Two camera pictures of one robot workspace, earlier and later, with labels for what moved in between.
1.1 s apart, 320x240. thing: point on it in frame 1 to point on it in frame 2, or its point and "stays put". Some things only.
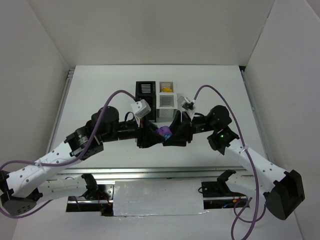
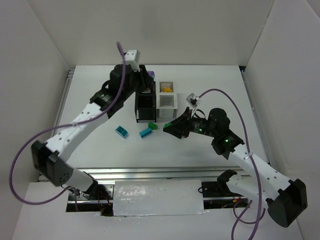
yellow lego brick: (167, 89) stays put
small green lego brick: (167, 136) to (166, 125)
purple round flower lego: (164, 130) to (151, 74)
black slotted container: (146, 90) stays put
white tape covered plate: (161, 197) stays put
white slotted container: (166, 98) stays put
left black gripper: (141, 136) to (144, 81)
